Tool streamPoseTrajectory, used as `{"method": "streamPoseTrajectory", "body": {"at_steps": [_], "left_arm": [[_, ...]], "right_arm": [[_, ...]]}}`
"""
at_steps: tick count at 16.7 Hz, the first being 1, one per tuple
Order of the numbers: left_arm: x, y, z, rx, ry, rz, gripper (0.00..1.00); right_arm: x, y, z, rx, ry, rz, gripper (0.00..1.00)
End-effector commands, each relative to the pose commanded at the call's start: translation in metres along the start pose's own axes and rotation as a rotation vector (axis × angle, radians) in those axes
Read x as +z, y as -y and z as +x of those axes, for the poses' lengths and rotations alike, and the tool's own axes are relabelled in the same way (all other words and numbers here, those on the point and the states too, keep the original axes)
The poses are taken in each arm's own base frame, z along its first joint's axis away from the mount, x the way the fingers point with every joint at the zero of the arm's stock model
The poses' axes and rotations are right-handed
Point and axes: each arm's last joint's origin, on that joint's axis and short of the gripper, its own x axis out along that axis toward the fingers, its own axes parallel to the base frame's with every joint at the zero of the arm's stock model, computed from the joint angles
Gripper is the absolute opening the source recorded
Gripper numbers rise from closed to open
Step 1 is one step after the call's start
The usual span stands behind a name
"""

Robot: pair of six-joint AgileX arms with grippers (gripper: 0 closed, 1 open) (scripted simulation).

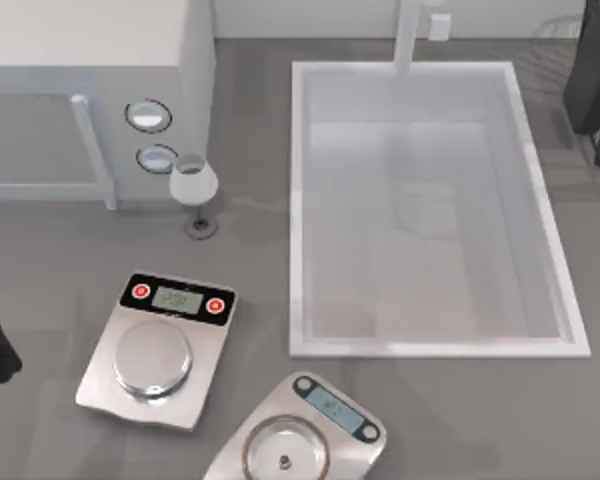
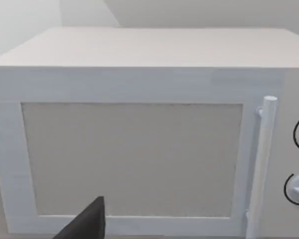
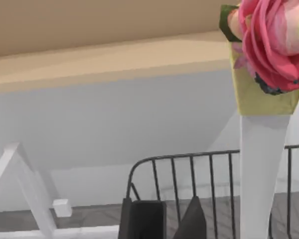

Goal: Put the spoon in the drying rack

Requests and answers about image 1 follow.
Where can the silver scale with red buttons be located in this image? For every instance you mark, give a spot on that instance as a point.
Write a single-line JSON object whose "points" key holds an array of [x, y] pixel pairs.
{"points": [[155, 350]]}

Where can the tall white tap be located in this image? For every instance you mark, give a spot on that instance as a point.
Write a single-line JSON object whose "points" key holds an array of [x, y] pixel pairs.
{"points": [[406, 35]]}

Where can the white wall socket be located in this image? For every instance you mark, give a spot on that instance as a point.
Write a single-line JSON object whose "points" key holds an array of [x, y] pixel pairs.
{"points": [[439, 26]]}

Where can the large round microwave knob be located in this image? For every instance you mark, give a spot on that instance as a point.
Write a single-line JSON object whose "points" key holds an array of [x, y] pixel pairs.
{"points": [[148, 115]]}

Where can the white sink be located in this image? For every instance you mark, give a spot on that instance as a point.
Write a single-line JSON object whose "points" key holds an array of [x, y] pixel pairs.
{"points": [[420, 220]]}

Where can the small round microwave knob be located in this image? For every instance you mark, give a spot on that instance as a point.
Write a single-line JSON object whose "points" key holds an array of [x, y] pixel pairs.
{"points": [[155, 158]]}

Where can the silver scale with blue display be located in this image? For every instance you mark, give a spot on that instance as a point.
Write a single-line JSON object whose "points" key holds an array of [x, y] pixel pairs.
{"points": [[300, 440]]}

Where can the pale microwave oven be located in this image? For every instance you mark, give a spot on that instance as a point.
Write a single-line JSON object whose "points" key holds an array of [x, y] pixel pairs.
{"points": [[40, 45]]}

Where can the clear wine glass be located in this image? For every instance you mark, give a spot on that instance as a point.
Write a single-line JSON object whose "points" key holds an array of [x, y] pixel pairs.
{"points": [[193, 185]]}

